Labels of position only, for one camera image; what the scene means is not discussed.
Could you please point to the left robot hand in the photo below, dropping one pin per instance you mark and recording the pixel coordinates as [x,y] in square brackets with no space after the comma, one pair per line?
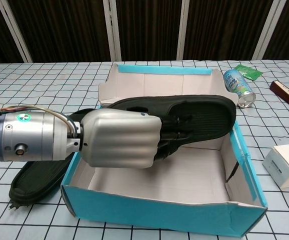
[122,140]

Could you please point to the black slipper with ragged heel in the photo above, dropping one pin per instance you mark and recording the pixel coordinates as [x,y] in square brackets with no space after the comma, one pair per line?
[39,180]

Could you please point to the light blue shoe box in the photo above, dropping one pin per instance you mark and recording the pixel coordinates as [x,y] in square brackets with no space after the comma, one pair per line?
[147,215]

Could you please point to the white stapler box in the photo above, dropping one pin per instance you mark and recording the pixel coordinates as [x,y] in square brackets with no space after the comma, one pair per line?
[284,167]

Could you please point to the blue drink can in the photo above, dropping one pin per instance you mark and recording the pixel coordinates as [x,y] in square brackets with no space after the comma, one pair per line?
[237,85]

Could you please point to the green sachet packet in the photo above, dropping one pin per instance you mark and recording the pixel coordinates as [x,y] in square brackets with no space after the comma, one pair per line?
[249,73]

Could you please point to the white metal frame post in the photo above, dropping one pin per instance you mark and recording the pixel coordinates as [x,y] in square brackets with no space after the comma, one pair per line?
[183,30]
[112,30]
[15,32]
[269,30]

